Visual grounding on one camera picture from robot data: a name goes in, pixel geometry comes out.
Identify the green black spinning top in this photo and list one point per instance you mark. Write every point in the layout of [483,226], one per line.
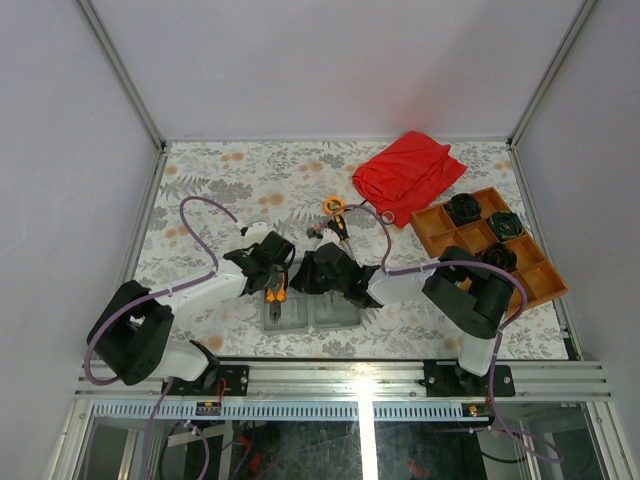
[505,225]

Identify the black orange spinning top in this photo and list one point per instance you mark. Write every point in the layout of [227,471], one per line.
[499,255]

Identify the black tape roll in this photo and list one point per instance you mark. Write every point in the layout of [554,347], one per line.
[388,217]

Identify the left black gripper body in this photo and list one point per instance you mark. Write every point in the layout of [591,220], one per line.
[272,272]

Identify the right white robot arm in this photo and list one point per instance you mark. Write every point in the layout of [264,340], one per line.
[473,295]

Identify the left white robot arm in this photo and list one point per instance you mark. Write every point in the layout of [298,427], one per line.
[131,341]

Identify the orange handled pliers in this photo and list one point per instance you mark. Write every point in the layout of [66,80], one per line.
[276,295]

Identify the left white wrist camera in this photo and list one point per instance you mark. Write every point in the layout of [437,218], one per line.
[255,232]

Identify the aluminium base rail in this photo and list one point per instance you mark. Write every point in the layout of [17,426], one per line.
[287,389]

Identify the wooden compartment tray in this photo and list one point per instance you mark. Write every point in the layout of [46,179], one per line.
[482,224]

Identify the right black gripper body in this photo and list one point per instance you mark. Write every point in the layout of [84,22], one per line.
[316,280]

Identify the hex key set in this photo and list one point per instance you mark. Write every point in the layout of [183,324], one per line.
[314,233]

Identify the black yellow screwdriver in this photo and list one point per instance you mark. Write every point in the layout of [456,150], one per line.
[338,225]

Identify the orange tape measure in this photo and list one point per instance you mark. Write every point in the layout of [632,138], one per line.
[334,205]

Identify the black spinning top upper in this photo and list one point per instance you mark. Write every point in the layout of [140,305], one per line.
[463,209]

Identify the red folded cloth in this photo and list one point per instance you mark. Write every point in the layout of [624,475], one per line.
[407,176]

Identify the grey plastic tool case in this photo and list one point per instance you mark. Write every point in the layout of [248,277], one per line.
[301,312]

